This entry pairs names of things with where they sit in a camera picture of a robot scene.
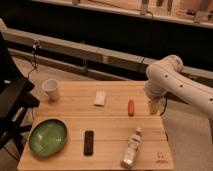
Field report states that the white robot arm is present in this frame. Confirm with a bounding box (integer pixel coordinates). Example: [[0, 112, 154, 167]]
[[144, 55, 213, 120]]

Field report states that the white paper cup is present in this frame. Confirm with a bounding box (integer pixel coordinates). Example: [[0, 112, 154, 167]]
[[42, 79, 59, 101]]

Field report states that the white sponge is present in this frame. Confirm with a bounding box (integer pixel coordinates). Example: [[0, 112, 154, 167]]
[[94, 91, 106, 106]]

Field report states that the black hanging cable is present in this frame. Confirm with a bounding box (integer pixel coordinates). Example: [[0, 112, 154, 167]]
[[27, 40, 40, 81]]

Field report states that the clear plastic bottle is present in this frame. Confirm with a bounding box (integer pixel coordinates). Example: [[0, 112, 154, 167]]
[[121, 127, 142, 169]]

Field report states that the black office chair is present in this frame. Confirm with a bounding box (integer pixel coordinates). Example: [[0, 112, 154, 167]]
[[0, 32, 40, 153]]

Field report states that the black remote control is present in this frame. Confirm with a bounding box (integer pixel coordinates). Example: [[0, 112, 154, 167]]
[[84, 130, 94, 156]]

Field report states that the green bowl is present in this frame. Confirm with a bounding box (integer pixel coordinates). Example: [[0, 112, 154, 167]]
[[29, 119, 68, 157]]

